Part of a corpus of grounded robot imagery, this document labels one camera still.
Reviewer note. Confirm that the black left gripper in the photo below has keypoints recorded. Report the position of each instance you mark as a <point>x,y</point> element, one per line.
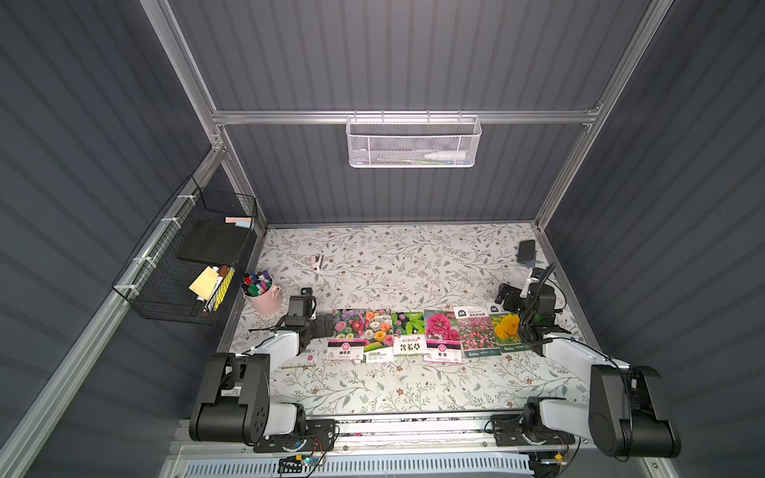
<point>314,326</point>

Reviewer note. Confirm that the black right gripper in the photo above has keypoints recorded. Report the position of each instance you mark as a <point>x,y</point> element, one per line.
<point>510,296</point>

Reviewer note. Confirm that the yellow sunflower seed packet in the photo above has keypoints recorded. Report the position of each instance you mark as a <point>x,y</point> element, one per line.
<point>506,330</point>

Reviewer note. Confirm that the chrysanthemum seed packet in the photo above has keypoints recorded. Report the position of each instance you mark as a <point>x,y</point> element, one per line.
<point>347,342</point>

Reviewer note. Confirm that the pink hollyhock seed packet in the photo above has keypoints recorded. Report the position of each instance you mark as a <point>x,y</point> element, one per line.
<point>443,340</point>

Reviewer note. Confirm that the green mimosa seed packet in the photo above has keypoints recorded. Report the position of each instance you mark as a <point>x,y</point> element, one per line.
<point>409,334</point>

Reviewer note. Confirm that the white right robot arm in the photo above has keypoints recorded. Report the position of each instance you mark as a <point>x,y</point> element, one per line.
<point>628,413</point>

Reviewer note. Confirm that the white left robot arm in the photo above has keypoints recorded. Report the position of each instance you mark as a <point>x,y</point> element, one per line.
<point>234,404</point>

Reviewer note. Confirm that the pink pen cup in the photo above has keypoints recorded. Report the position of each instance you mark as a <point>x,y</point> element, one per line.
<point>261,292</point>

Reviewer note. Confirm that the black rectangular block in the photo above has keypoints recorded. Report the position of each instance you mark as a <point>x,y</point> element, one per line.
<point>526,253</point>

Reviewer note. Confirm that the yellow sticky notes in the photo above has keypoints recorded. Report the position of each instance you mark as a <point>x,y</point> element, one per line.
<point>204,284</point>

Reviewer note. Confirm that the black notebook in basket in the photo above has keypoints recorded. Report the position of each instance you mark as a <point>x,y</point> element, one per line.
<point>213,243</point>

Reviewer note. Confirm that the white tube in basket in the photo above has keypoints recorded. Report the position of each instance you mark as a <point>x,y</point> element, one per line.
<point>446,156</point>

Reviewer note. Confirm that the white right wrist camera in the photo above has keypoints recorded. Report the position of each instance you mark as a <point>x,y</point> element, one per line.
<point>531,279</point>

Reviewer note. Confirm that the black wire wall basket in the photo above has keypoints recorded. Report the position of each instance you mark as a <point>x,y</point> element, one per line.
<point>189,267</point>

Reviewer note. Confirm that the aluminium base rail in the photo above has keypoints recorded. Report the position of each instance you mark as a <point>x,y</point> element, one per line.
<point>428,444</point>

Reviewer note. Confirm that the white wire mesh basket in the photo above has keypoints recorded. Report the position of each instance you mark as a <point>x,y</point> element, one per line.
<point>401,141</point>

